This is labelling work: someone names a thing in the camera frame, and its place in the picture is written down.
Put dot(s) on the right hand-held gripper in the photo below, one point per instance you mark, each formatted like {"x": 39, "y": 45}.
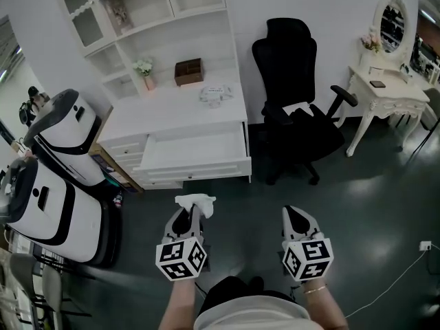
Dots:
{"x": 307, "y": 260}

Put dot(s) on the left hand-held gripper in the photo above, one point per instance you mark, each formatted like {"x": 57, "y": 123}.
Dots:
{"x": 180, "y": 258}

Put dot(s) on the white item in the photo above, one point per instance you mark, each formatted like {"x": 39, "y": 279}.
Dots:
{"x": 201, "y": 202}

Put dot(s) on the white desk drawer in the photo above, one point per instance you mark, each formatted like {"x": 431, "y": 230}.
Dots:
{"x": 196, "y": 150}

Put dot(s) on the person's right forearm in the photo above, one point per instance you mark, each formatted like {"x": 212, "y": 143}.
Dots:
{"x": 324, "y": 309}

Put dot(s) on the person's left forearm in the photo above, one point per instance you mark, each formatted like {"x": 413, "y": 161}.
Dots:
{"x": 178, "y": 304}

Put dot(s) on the white desk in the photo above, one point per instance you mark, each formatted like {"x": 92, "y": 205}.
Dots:
{"x": 178, "y": 108}

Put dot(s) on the small dark bottle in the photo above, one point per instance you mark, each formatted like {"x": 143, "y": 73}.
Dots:
{"x": 118, "y": 199}

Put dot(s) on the person's black shorts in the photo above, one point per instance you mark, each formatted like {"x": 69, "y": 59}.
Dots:
{"x": 233, "y": 289}

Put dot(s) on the person's white shirt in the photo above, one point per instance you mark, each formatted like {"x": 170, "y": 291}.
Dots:
{"x": 254, "y": 315}

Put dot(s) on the white paper sheet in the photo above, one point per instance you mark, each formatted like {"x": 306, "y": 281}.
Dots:
{"x": 298, "y": 108}

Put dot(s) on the white power socket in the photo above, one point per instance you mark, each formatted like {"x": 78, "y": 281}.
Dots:
{"x": 425, "y": 245}

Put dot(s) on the white and black robot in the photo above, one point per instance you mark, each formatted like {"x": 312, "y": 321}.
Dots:
{"x": 65, "y": 132}
{"x": 51, "y": 211}

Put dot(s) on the white plastic packet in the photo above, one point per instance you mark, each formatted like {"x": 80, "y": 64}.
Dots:
{"x": 214, "y": 94}

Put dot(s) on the black office chair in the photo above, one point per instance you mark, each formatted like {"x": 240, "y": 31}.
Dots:
{"x": 292, "y": 81}

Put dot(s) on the brown wooden organizer box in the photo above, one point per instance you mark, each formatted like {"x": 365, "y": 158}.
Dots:
{"x": 188, "y": 72}

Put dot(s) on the grey chair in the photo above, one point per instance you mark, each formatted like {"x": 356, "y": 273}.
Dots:
{"x": 38, "y": 287}

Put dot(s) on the white ornate dressing table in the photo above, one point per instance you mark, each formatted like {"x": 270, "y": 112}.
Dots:
{"x": 388, "y": 96}

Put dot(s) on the black phone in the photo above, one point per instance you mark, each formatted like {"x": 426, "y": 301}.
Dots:
{"x": 377, "y": 84}

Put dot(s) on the small white card box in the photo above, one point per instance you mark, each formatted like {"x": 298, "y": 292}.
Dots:
{"x": 376, "y": 71}

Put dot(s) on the white hutch shelf unit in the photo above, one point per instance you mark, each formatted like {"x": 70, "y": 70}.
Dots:
{"x": 144, "y": 36}

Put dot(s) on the pink flower decoration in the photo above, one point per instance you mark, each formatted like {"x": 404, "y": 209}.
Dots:
{"x": 118, "y": 14}

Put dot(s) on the white oval mirror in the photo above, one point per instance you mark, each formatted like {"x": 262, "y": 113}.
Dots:
{"x": 392, "y": 26}

